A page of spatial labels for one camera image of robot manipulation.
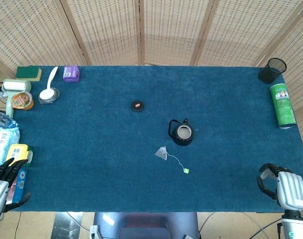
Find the purple box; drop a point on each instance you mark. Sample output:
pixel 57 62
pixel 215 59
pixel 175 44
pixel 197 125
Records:
pixel 71 74

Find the silver steel wool scourer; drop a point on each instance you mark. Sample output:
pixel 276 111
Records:
pixel 55 95

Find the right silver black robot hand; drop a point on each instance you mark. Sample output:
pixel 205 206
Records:
pixel 289 189

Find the white plastic spoon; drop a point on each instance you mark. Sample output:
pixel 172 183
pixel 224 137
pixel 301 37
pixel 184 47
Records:
pixel 47 93

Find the tea bag with green tag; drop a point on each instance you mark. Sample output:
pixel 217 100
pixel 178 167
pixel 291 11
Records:
pixel 162 152

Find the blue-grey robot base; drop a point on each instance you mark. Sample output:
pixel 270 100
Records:
pixel 146 225

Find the clear plastic water bottle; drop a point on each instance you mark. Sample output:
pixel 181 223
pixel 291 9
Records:
pixel 3 120

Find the blue cookie box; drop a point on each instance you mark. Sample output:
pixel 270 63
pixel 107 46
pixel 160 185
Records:
pixel 21 181

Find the green chip can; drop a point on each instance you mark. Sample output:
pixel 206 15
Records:
pixel 283 107

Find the green white small packet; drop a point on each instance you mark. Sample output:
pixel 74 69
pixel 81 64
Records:
pixel 30 155

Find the green yellow sponge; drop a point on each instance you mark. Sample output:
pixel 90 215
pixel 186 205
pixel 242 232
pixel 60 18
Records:
pixel 28 72

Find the bamboo folding screen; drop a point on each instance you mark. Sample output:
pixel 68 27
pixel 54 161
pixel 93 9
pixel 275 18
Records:
pixel 111 32

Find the white blue wet wipes pack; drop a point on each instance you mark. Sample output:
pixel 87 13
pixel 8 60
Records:
pixel 2 144

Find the yellow box with barcode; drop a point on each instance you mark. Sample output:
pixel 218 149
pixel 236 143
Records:
pixel 18 150

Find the black cast iron teapot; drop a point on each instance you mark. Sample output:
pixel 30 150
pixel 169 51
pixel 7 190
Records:
pixel 183 142

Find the light green lint roller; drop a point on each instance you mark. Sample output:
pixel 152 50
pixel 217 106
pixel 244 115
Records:
pixel 14 85

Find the black mesh pen holder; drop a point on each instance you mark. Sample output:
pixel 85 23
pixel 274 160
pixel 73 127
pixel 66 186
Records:
pixel 269 73

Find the black teapot lid orange knob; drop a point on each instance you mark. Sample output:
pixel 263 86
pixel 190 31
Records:
pixel 137 106

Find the blue table cloth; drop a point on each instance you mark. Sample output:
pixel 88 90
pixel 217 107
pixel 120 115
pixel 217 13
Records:
pixel 116 161

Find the orange jelly cup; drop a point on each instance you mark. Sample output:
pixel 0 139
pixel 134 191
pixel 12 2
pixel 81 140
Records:
pixel 22 100

